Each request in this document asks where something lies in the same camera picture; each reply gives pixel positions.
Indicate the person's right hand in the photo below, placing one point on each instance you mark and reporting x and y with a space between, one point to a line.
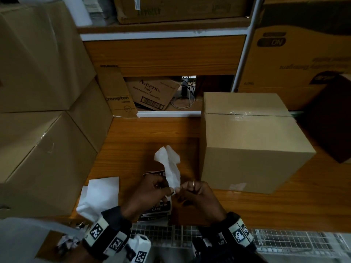
203 202

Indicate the person's left hand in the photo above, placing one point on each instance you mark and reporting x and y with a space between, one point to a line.
145 194

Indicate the stack of fragile stickers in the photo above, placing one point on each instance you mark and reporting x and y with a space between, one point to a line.
156 209

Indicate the fragile sticker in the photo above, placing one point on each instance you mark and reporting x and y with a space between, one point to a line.
170 167

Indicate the white backing paper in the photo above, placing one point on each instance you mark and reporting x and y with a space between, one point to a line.
100 197

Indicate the squarish taped cardboard box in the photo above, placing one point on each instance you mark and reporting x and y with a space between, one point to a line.
252 156

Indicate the small taped cardboard box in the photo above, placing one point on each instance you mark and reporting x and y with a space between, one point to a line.
91 117

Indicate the medium taped cardboard box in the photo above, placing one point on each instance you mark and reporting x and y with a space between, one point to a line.
46 167

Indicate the large stapled cardboard box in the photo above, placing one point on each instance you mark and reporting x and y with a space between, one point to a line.
41 57

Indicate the person's left forearm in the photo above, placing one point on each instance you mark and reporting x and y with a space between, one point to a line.
82 256

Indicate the barcode printed cardboard box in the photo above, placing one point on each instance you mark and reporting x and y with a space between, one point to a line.
152 91

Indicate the flattened printed cardboard carton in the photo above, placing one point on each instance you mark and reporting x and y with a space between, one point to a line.
115 90

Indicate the large cardboard box dark band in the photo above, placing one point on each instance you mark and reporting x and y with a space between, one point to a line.
288 65

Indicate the large cardboard box white sticker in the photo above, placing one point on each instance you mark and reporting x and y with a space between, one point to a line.
181 9

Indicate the right wrist tracker band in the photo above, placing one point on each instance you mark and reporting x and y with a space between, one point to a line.
235 231

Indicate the wrist tracker band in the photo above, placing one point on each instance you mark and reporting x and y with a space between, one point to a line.
235 231
107 234

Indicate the left wrist tracker band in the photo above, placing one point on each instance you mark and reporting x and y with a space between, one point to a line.
107 234

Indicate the crumpled paper scraps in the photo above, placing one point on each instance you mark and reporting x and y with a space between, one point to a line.
67 241

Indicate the stack of grey cards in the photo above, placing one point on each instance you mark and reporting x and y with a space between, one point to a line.
98 9

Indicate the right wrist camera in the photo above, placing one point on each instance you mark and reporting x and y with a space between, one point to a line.
205 246

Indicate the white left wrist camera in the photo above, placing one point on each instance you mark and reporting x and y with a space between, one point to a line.
139 249

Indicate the white frame bar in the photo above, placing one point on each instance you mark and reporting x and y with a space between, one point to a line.
22 238

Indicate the wooden shelf unit white frame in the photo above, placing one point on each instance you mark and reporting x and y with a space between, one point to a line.
164 53

